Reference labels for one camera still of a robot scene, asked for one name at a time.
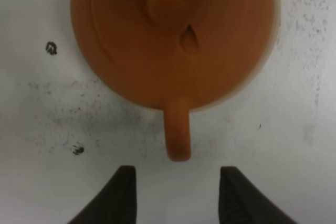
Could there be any brown clay teapot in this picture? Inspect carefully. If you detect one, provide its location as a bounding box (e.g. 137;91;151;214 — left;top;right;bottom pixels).
70;0;275;162

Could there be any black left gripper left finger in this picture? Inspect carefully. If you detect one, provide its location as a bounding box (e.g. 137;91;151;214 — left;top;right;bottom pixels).
70;166;137;224

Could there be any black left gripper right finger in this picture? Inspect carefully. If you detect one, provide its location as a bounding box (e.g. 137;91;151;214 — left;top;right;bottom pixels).
219;166;295;224

